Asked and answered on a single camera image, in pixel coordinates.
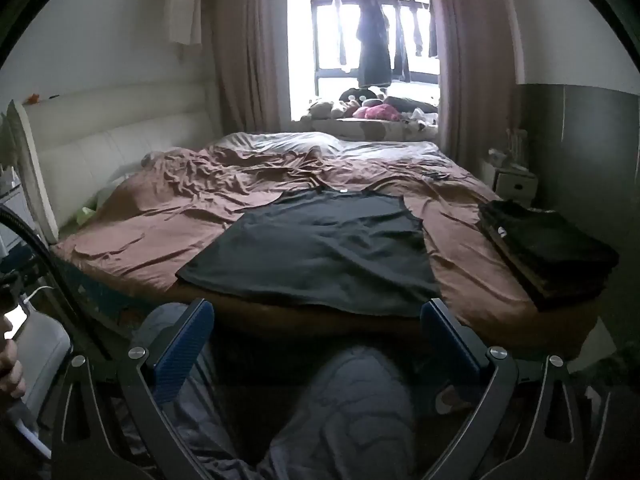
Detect hanging dark coat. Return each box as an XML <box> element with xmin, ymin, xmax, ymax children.
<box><xmin>356</xmin><ymin>0</ymin><xmax>393</xmax><ymax>88</ymax></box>

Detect pink plush toy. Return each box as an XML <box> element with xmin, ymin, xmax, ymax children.
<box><xmin>352</xmin><ymin>103</ymin><xmax>401</xmax><ymax>122</ymax></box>

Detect black white plush toy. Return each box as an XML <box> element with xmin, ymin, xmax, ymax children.
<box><xmin>340</xmin><ymin>87</ymin><xmax>386</xmax><ymax>106</ymax></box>

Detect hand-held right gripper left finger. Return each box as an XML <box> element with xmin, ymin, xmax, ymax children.
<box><xmin>52</xmin><ymin>298</ymin><xmax>216</xmax><ymax>480</ymax></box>

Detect black cable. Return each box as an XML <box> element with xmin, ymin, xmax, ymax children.
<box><xmin>0</xmin><ymin>204</ymin><xmax>81</xmax><ymax>356</ymax></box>

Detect stack of dark clothes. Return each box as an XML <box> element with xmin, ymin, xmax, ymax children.
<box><xmin>477</xmin><ymin>200</ymin><xmax>621</xmax><ymax>311</ymax></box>

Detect person's right leg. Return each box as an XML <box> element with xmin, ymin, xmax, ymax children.
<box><xmin>255</xmin><ymin>347</ymin><xmax>416</xmax><ymax>480</ymax></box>

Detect grey white chair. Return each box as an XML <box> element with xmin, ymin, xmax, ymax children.
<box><xmin>7</xmin><ymin>307</ymin><xmax>73</xmax><ymax>461</ymax></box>

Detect black t-shirt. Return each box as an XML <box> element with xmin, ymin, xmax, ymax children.
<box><xmin>176</xmin><ymin>186</ymin><xmax>442</xmax><ymax>318</ymax></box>

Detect beige curtain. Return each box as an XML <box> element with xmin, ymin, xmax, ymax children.
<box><xmin>425</xmin><ymin>0</ymin><xmax>518</xmax><ymax>153</ymax></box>
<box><xmin>200</xmin><ymin>0</ymin><xmax>296</xmax><ymax>136</ymax></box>

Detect pink slipper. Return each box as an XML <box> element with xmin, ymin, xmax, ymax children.
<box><xmin>434</xmin><ymin>382</ymin><xmax>473</xmax><ymax>417</ymax></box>

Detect white nightstand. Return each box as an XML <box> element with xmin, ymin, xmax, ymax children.
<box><xmin>482</xmin><ymin>150</ymin><xmax>538</xmax><ymax>206</ymax></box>

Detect person's leg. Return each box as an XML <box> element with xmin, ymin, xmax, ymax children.
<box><xmin>115</xmin><ymin>302</ymin><xmax>266</xmax><ymax>480</ymax></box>
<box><xmin>255</xmin><ymin>347</ymin><xmax>416</xmax><ymax>480</ymax></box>

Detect white padded headboard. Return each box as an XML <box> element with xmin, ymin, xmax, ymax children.
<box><xmin>7</xmin><ymin>80</ymin><xmax>221</xmax><ymax>246</ymax></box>

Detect person's left leg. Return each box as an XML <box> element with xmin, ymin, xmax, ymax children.
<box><xmin>115</xmin><ymin>302</ymin><xmax>266</xmax><ymax>480</ymax></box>

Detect hanging dark socks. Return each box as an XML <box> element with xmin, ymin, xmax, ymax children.
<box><xmin>412</xmin><ymin>1</ymin><xmax>441</xmax><ymax>58</ymax></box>

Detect hanging dark pants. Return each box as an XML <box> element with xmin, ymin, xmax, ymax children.
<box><xmin>394</xmin><ymin>0</ymin><xmax>411</xmax><ymax>83</ymax></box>

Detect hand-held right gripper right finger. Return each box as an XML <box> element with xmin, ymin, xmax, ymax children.
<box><xmin>420</xmin><ymin>298</ymin><xmax>588</xmax><ymax>480</ymax></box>

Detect dark clothes on sill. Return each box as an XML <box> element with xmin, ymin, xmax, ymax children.
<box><xmin>385</xmin><ymin>95</ymin><xmax>438</xmax><ymax>113</ymax></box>

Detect window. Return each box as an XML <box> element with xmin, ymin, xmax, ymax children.
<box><xmin>285</xmin><ymin>0</ymin><xmax>443</xmax><ymax>121</ymax></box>

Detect beige plush toy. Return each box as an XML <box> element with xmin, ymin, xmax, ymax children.
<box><xmin>307</xmin><ymin>100</ymin><xmax>351</xmax><ymax>120</ymax></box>

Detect white charger cable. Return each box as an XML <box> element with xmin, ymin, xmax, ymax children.
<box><xmin>22</xmin><ymin>286</ymin><xmax>53</xmax><ymax>307</ymax></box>

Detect person's left hand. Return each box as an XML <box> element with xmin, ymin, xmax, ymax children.
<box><xmin>0</xmin><ymin>317</ymin><xmax>27</xmax><ymax>403</ymax></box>

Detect bed with brown sheet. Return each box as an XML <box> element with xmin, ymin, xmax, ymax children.
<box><xmin>50</xmin><ymin>130</ymin><xmax>601</xmax><ymax>361</ymax></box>

